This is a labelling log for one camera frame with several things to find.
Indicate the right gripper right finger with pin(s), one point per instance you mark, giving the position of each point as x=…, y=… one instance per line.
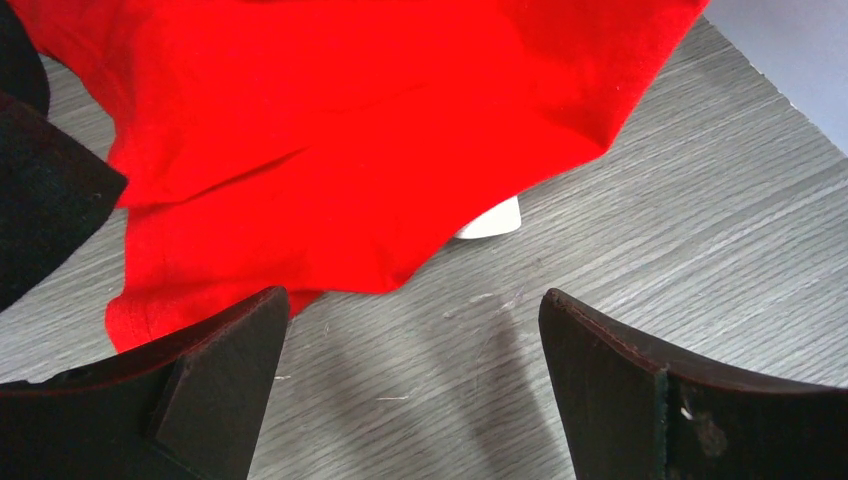
x=634, y=406

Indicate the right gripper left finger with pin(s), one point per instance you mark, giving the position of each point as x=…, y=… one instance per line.
x=188, y=405

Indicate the black t-shirt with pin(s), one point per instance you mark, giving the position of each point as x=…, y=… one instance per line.
x=55, y=192

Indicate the red t-shirt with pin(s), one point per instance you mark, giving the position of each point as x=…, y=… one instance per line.
x=336, y=145

